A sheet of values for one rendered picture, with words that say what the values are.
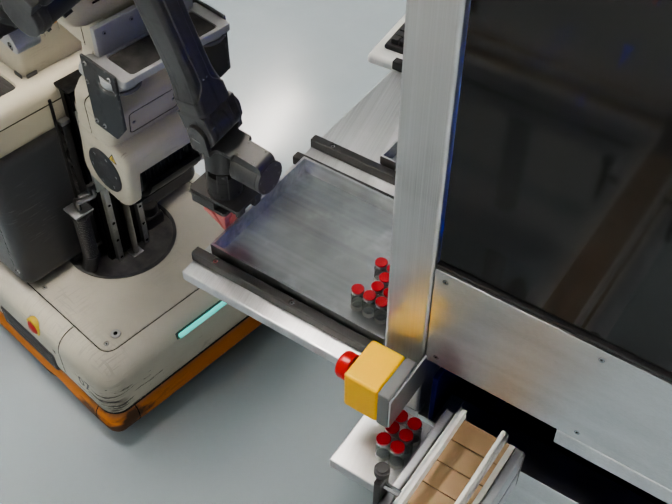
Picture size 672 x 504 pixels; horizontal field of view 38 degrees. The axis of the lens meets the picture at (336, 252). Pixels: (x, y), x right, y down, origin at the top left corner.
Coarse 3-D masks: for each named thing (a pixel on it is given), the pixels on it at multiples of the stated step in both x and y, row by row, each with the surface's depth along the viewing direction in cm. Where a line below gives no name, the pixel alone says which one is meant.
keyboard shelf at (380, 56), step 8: (400, 24) 220; (392, 32) 218; (384, 40) 216; (376, 48) 214; (384, 48) 214; (368, 56) 213; (376, 56) 212; (384, 56) 212; (392, 56) 212; (400, 56) 212; (376, 64) 213; (384, 64) 212
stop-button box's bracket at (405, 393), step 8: (424, 360) 131; (416, 368) 130; (424, 368) 133; (416, 376) 131; (424, 376) 135; (408, 384) 130; (416, 384) 133; (400, 392) 128; (408, 392) 131; (392, 400) 127; (400, 400) 130; (408, 400) 133; (392, 408) 128; (400, 408) 131; (392, 416) 130
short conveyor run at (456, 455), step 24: (432, 432) 134; (456, 432) 134; (480, 432) 134; (504, 432) 130; (432, 456) 127; (456, 456) 132; (480, 456) 132; (504, 456) 132; (384, 480) 125; (408, 480) 129; (432, 480) 129; (456, 480) 129; (480, 480) 126; (504, 480) 129
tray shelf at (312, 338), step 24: (384, 96) 191; (360, 120) 186; (384, 120) 186; (360, 144) 181; (384, 144) 181; (336, 168) 177; (192, 264) 162; (216, 288) 158; (240, 288) 158; (264, 312) 155; (288, 312) 155; (288, 336) 153; (312, 336) 152; (336, 360) 149
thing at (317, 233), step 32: (288, 192) 173; (320, 192) 173; (352, 192) 172; (256, 224) 167; (288, 224) 167; (320, 224) 167; (352, 224) 167; (384, 224) 167; (224, 256) 160; (256, 256) 162; (288, 256) 162; (320, 256) 162; (352, 256) 162; (384, 256) 162; (288, 288) 154; (320, 288) 158; (352, 320) 149
